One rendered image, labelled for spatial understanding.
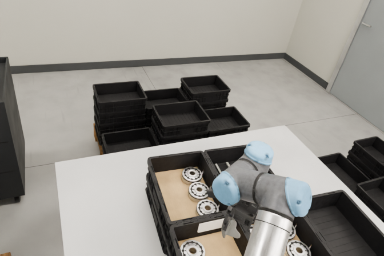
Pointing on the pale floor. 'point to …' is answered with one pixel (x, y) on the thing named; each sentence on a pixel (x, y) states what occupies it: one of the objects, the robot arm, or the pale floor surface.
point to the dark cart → (10, 138)
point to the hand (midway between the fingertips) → (226, 227)
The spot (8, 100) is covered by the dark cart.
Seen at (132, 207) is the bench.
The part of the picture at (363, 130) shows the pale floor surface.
